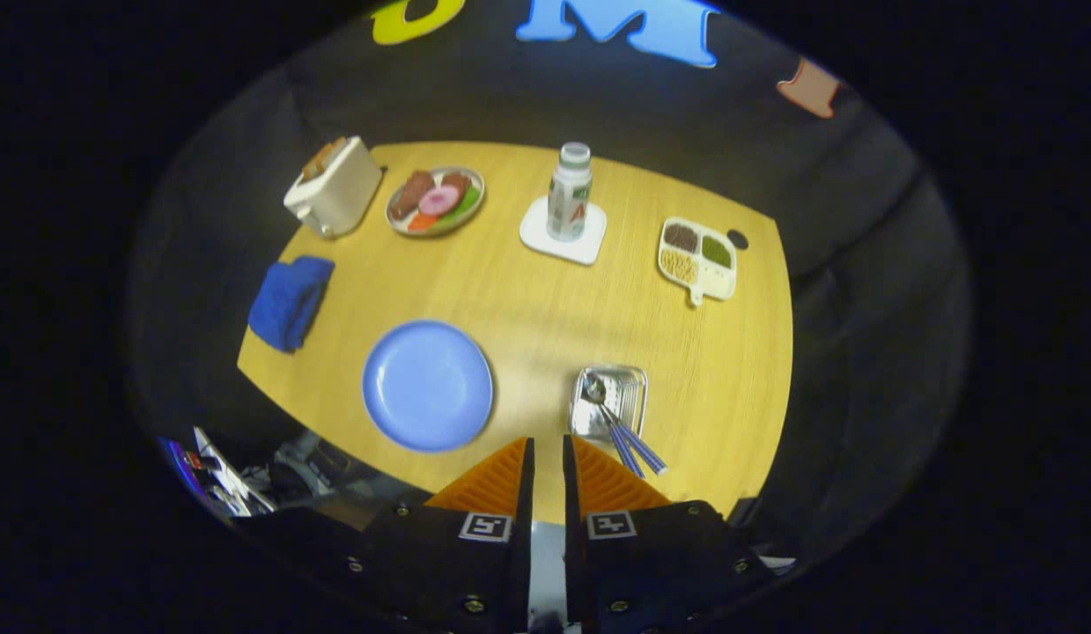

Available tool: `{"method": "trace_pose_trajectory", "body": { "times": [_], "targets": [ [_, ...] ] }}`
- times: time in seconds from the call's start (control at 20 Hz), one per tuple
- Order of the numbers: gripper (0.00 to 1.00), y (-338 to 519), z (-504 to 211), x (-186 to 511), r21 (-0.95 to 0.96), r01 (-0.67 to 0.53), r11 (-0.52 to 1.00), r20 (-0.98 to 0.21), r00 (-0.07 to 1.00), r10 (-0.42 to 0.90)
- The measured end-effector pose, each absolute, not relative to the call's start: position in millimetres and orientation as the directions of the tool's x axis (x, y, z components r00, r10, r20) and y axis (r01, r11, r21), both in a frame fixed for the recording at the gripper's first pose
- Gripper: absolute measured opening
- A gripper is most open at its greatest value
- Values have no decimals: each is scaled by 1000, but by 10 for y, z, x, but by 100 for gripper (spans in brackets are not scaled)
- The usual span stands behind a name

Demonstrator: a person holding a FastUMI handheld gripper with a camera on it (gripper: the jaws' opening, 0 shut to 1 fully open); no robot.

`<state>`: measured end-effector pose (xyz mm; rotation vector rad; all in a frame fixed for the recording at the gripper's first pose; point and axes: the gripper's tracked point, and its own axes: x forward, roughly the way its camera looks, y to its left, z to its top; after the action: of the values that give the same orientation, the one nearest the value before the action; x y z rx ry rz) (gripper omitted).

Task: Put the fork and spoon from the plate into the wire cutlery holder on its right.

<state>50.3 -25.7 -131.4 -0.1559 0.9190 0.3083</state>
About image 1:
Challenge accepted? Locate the folded blue cloth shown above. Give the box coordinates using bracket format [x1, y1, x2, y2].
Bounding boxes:
[247, 255, 336, 353]

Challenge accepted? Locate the metal wire basket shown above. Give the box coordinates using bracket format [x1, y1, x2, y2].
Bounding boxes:
[569, 365, 649, 444]

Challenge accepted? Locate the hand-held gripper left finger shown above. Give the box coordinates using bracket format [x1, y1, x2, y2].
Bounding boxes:
[237, 438, 535, 634]

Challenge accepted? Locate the pink ham slice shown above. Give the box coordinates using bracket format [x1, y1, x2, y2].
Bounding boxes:
[418, 184, 463, 218]

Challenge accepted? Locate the blue round plate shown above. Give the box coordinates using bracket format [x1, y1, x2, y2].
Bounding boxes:
[362, 319, 495, 453]

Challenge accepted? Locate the cream white toaster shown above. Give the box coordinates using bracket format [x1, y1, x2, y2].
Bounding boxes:
[284, 136, 384, 240]

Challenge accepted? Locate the oval plate of food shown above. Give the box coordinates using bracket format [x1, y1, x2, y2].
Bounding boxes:
[385, 166, 486, 237]

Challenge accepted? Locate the spoon with blue checked handle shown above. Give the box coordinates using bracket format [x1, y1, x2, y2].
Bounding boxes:
[583, 372, 647, 479]

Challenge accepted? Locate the brown sausage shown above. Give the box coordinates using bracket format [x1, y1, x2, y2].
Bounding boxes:
[391, 171, 435, 219]

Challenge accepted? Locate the green lettuce leaf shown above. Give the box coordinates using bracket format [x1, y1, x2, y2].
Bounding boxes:
[444, 185, 483, 225]

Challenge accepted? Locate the brown toast slice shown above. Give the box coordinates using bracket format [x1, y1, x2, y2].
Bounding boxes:
[303, 138, 347, 181]

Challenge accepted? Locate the white divided dish of beans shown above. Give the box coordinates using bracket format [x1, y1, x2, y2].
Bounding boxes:
[657, 217, 739, 306]

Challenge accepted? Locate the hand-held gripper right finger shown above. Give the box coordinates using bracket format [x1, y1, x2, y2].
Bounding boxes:
[563, 435, 775, 634]

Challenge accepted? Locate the fork with blue checked handle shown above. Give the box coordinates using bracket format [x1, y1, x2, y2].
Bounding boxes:
[598, 401, 668, 476]

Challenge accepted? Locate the white square coaster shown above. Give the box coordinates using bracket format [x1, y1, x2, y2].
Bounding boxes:
[520, 195, 608, 266]

